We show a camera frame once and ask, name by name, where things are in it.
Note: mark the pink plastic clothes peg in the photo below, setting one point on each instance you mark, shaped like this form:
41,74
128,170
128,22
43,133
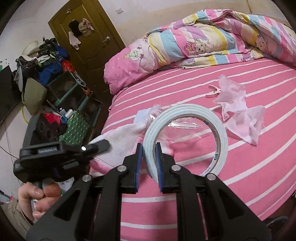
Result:
214,93

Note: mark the wall light switch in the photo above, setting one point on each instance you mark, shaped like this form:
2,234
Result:
119,11

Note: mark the colourful striped cartoon quilt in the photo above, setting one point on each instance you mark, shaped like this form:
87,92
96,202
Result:
207,38

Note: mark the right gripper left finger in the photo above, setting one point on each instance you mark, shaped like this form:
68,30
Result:
91,208

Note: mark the hat hanging on door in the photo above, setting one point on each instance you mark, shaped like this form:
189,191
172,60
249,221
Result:
85,27

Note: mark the red bag on table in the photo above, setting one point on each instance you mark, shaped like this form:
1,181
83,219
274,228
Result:
52,118

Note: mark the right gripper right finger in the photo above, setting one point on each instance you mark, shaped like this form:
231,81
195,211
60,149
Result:
206,208

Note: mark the clear plastic wrapper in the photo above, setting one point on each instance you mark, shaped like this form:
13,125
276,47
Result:
177,131

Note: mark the white pink-edged cloth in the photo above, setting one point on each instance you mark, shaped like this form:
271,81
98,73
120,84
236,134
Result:
123,142

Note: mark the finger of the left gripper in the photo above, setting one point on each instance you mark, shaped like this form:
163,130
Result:
95,148

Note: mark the cluttered clothes shelf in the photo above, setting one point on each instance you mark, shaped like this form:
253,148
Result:
49,83

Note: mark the brown wooden door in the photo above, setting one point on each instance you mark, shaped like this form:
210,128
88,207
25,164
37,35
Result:
96,48

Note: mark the person's left hand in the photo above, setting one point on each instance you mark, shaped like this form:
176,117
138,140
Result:
34,202

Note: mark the white double-sided tape roll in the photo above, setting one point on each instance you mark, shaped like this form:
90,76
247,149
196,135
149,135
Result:
183,111

